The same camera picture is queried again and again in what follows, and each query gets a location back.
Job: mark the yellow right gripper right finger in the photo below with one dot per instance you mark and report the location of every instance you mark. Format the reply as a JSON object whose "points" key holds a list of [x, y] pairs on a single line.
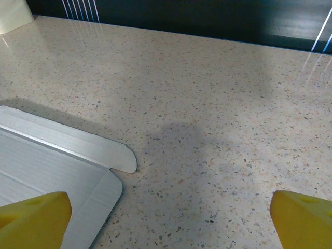
{"points": [[303, 225]]}

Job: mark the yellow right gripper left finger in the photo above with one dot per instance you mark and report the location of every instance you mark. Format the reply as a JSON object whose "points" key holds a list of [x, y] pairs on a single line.
{"points": [[31, 223]]}

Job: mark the cream knife holder orange top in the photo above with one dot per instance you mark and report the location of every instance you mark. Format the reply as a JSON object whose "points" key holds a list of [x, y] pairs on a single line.
{"points": [[13, 13]]}

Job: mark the white paper box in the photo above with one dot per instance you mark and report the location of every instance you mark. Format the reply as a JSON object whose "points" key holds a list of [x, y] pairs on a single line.
{"points": [[39, 168]]}

